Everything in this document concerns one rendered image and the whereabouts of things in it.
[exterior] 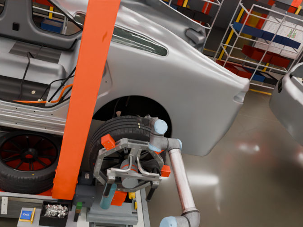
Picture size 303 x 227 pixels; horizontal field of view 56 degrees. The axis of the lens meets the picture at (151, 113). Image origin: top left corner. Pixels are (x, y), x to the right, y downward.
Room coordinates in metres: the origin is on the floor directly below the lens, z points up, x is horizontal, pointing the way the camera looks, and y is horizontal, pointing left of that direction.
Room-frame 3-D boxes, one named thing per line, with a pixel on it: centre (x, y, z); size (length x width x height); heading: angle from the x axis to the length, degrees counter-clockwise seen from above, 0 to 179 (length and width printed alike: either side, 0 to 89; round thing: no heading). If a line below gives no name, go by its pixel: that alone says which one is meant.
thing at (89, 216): (1.97, 0.05, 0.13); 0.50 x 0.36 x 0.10; 109
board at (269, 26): (7.75, -2.48, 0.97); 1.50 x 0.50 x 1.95; 110
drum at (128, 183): (1.73, 0.00, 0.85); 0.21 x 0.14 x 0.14; 19
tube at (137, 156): (1.71, -0.11, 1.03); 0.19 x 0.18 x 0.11; 19
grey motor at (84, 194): (1.93, 0.36, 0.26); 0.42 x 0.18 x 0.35; 19
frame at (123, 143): (1.80, 0.02, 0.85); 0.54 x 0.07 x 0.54; 109
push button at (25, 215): (1.32, 0.62, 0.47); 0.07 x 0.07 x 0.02; 19
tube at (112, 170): (1.65, 0.08, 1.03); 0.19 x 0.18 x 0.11; 19
